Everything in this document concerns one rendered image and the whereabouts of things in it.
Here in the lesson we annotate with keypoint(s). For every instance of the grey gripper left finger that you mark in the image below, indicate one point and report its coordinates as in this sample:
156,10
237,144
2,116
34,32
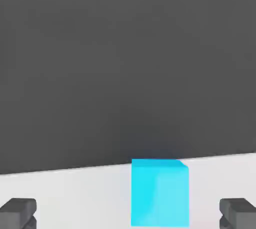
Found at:
18,211

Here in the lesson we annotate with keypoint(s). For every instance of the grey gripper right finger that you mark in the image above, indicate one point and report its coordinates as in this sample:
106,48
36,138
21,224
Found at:
238,213

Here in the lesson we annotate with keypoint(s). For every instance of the large cyan box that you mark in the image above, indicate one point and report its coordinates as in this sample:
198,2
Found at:
160,195

